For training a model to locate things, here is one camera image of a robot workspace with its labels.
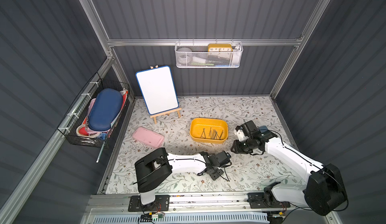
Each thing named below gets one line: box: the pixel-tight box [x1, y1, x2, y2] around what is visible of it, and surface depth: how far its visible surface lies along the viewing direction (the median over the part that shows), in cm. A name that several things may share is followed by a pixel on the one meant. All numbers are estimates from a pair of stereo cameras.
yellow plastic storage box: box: [189, 117, 229, 144], surface depth 101 cm
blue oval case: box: [87, 87, 124, 132], surface depth 68 cm
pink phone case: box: [132, 126, 165, 148], surface depth 98 cm
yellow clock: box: [207, 43, 233, 52], surface depth 90 cm
